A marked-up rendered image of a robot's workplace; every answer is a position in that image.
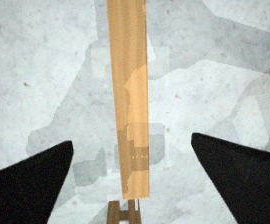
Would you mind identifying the light brown wooden board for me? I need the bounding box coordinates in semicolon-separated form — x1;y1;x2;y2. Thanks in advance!
106;0;150;210

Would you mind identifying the wooden post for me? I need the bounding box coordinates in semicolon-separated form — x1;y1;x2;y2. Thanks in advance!
106;199;142;224

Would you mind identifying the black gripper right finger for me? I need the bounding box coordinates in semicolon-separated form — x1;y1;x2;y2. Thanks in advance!
191;133;270;224

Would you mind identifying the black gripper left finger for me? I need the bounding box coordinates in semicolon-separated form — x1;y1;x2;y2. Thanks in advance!
0;140;74;224

